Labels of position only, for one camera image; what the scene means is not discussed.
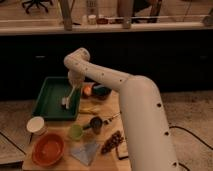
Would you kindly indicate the wooden board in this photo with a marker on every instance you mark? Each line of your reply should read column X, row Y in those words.
column 106, row 162

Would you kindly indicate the grey folded cloth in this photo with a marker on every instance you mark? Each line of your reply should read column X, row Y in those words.
column 85, row 153

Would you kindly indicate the green plastic tray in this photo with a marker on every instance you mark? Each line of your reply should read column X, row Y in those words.
column 49, row 101

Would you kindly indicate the dark teal bowl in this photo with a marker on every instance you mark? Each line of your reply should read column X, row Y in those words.
column 101, row 92

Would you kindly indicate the brown beaded object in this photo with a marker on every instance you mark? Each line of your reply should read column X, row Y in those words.
column 114, row 141

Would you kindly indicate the white paper cup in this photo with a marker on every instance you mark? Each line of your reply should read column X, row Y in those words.
column 36, row 125

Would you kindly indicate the office chair base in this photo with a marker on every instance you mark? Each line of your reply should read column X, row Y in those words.
column 29, row 3

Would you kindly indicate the orange round fruit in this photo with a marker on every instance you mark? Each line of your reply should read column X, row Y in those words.
column 87, row 91

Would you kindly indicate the orange bowl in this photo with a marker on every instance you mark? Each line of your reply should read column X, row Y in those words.
column 48, row 150

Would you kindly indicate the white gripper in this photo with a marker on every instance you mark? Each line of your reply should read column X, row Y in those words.
column 75, row 79

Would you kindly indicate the dark metal measuring cup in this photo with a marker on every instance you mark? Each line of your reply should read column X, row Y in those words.
column 95, row 124

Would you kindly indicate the green measuring cup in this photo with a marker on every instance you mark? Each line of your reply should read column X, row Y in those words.
column 75, row 132

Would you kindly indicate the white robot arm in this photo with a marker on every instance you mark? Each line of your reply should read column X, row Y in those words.
column 146, row 129

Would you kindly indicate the white brush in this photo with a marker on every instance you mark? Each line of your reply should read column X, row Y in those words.
column 65, row 102

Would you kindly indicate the white jar on shelf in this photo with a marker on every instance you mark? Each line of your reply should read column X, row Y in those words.
column 92, row 19

